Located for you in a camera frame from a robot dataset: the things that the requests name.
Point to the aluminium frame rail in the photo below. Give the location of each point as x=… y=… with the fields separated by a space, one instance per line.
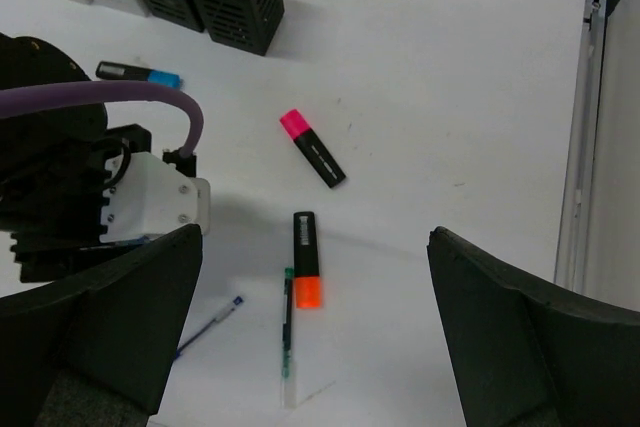
x=571 y=254

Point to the orange highlighter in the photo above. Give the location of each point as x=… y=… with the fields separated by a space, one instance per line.
x=307 y=279

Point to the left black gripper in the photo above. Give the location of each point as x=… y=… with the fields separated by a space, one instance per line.
x=52 y=210

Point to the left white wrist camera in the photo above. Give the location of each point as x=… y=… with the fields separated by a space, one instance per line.
x=153 y=199

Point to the green pen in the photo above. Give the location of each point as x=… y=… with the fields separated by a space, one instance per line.
x=288 y=394

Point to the blue highlighter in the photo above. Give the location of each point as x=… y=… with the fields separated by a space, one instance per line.
x=106 y=70

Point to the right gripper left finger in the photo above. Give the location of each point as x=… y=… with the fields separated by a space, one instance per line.
x=97 y=348

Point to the blue pen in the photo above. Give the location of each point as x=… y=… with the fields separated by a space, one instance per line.
x=217 y=318

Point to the pink highlighter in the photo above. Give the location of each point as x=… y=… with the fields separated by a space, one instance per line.
x=312 y=148

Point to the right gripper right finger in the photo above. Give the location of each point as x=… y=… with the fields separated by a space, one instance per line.
x=526 y=352

